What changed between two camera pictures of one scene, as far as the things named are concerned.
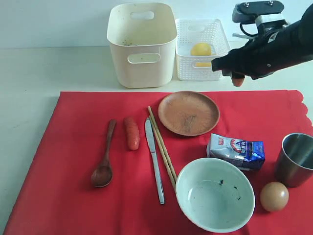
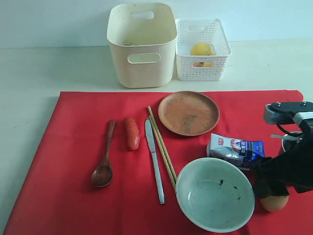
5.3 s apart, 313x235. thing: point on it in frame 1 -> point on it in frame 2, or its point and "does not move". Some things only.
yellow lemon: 201,49 does not move
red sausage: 132,133 does not move
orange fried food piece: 237,82 -> 198,64
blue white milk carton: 248,155 does not move
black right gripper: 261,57 -> 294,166
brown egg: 274,196 does not move
